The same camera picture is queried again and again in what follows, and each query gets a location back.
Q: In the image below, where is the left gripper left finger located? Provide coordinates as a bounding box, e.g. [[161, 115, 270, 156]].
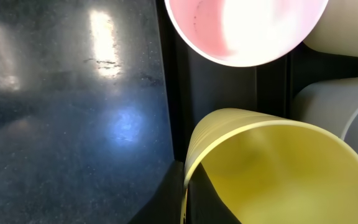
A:
[[128, 159, 185, 224]]

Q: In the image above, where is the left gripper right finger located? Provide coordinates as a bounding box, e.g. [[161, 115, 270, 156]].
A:
[[186, 162, 242, 224]]

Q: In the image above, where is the yellow cup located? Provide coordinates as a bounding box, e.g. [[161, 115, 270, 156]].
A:
[[180, 108, 358, 224]]

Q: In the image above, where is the black tray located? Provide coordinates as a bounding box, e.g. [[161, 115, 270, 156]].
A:
[[154, 0, 358, 163]]

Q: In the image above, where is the grey cup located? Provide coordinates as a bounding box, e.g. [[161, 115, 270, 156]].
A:
[[290, 76, 358, 206]]

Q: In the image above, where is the pink cup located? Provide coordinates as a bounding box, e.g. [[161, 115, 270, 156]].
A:
[[163, 0, 329, 68]]

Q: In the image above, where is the cream white cup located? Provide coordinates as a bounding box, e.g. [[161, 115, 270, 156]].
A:
[[303, 0, 358, 60]]

